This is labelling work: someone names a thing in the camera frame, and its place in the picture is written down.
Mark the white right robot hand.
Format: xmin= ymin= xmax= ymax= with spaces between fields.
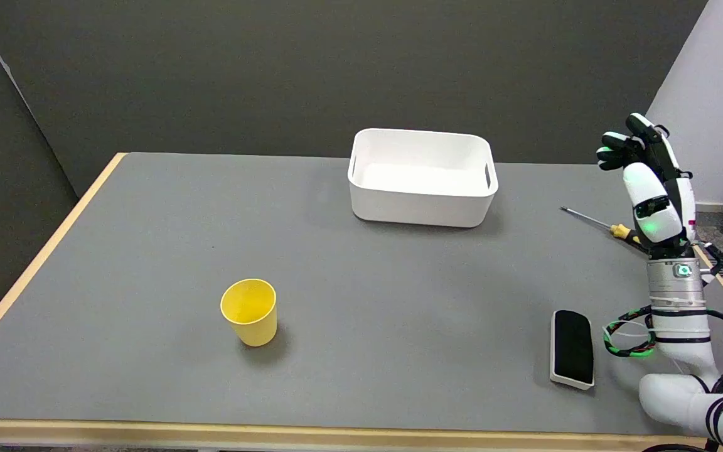
xmin=596 ymin=113 xmax=696 ymax=259

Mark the black blackboard eraser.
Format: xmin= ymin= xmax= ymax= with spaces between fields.
xmin=550 ymin=309 xmax=595 ymax=390

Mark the yellow black screwdriver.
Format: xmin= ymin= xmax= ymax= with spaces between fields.
xmin=560 ymin=207 xmax=650 ymax=253

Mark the white plastic storage bin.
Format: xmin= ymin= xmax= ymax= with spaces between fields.
xmin=348 ymin=128 xmax=499 ymax=229

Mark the yellow plastic cup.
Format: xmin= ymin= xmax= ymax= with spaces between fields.
xmin=220 ymin=278 xmax=278 ymax=347

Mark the black green braided cable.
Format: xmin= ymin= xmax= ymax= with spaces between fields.
xmin=602 ymin=242 xmax=723 ymax=393

